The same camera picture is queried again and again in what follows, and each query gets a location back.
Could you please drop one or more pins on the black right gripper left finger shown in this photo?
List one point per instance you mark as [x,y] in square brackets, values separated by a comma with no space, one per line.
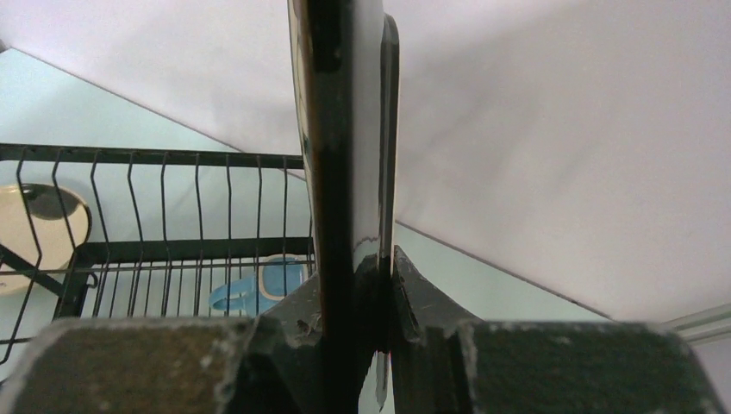
[265,364]

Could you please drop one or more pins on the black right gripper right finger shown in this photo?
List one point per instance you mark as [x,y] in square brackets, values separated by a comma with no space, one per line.
[447,360]

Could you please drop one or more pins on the blue floral mug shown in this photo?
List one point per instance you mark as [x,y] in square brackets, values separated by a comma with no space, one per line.
[271,280]

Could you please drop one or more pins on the square floral ceramic plate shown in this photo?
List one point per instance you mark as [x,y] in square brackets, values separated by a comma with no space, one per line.
[336,54]

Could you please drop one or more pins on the round cream plate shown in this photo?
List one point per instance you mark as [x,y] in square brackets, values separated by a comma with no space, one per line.
[43,224]

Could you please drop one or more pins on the black wire dish rack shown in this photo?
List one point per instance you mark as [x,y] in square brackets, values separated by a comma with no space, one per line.
[167,228]

